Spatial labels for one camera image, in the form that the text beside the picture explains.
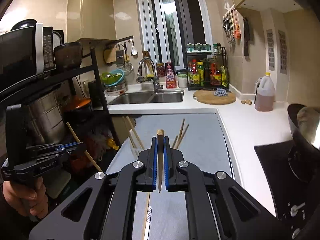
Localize wooden chopstick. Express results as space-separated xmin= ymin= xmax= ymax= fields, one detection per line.
xmin=126 ymin=116 xmax=145 ymax=150
xmin=176 ymin=124 xmax=189 ymax=149
xmin=141 ymin=192 xmax=150 ymax=240
xmin=66 ymin=121 xmax=103 ymax=172
xmin=175 ymin=118 xmax=185 ymax=149
xmin=157 ymin=129 xmax=164 ymax=193
xmin=129 ymin=129 xmax=140 ymax=158
xmin=171 ymin=135 xmax=178 ymax=148

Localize white striped spoon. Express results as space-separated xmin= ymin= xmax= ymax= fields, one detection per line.
xmin=144 ymin=206 xmax=152 ymax=240

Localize chrome kitchen faucet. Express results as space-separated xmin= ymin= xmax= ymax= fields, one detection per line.
xmin=136 ymin=56 xmax=163 ymax=93

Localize hanging kitchen tools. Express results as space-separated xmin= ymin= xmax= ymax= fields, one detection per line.
xmin=222 ymin=5 xmax=241 ymax=44

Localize person's left hand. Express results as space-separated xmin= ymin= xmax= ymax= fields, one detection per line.
xmin=2 ymin=177 xmax=49 ymax=218

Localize stainless steel sink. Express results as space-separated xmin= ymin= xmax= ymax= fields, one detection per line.
xmin=108 ymin=90 xmax=184 ymax=105

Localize steel pot on shelf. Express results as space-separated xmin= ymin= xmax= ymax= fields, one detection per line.
xmin=27 ymin=90 xmax=65 ymax=144

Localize grey table mat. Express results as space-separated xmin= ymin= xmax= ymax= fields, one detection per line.
xmin=100 ymin=113 xmax=233 ymax=239

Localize round wooden cutting board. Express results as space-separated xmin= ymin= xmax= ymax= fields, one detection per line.
xmin=193 ymin=90 xmax=236 ymax=105

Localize white lidded jar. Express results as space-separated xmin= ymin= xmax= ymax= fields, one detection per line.
xmin=177 ymin=73 xmax=188 ymax=88

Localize red soap bottle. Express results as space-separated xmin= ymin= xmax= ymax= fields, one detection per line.
xmin=165 ymin=62 xmax=177 ymax=89

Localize black storage shelf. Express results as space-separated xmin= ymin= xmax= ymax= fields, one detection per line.
xmin=0 ymin=47 xmax=121 ymax=156

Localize red contents glass jar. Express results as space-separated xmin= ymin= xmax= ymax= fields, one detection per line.
xmin=156 ymin=63 xmax=165 ymax=77

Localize green blue bowls stack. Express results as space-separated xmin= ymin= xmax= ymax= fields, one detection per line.
xmin=100 ymin=69 xmax=124 ymax=87

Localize blue dish cloth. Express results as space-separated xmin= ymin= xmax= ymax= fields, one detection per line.
xmin=214 ymin=88 xmax=228 ymax=97

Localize black spice rack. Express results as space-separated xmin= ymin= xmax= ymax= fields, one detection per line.
xmin=185 ymin=43 xmax=229 ymax=91

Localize hanging white ladle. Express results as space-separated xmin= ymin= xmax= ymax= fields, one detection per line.
xmin=130 ymin=38 xmax=138 ymax=56

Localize hanging metal grater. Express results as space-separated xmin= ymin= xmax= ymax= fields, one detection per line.
xmin=116 ymin=43 xmax=125 ymax=68

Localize black microwave oven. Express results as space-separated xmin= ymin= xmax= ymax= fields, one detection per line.
xmin=0 ymin=19 xmax=64 ymax=90

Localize brown liquid plastic jug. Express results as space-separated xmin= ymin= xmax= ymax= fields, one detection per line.
xmin=254 ymin=72 xmax=276 ymax=112

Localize dark bowl on shelf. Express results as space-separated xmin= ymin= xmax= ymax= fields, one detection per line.
xmin=54 ymin=42 xmax=82 ymax=69

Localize black wok with lid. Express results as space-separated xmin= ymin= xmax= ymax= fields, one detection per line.
xmin=286 ymin=103 xmax=320 ymax=160

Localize hanging cleaver knife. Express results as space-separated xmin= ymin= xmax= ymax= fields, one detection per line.
xmin=244 ymin=17 xmax=251 ymax=57

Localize black gas stove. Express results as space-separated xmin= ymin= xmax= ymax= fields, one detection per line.
xmin=254 ymin=140 xmax=319 ymax=239

